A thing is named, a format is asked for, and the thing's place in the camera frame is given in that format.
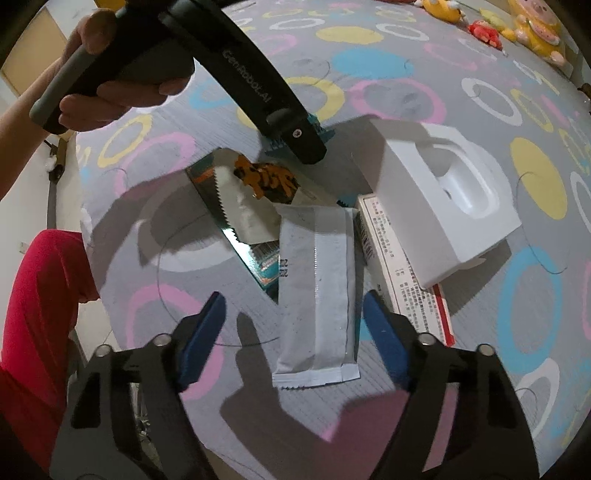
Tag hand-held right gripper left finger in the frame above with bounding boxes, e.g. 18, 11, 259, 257
48, 291, 227, 480

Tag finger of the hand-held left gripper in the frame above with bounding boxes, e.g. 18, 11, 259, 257
263, 108, 335, 164

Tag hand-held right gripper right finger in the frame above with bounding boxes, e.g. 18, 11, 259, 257
362, 291, 541, 480

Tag white red medicine box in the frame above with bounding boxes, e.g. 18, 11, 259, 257
355, 194, 457, 347

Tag white foil sachet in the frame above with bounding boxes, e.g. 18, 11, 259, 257
272, 205, 362, 389

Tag silver orange snack wrapper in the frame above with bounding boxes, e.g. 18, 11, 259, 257
198, 148, 338, 245

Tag person's left forearm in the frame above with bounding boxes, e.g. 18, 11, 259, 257
0, 55, 79, 204

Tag person's left hand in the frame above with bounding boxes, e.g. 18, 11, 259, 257
58, 10, 195, 132

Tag wooden door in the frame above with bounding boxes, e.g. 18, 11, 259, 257
0, 7, 70, 97

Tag white moulded packaging tray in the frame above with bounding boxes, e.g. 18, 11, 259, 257
369, 117, 523, 287

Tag grey circle-print bed sheet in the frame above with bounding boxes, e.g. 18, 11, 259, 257
76, 0, 591, 480

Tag orange yellow plush toy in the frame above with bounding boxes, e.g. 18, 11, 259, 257
418, 0, 467, 21

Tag red plush toy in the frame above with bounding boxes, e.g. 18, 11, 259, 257
468, 18, 506, 49

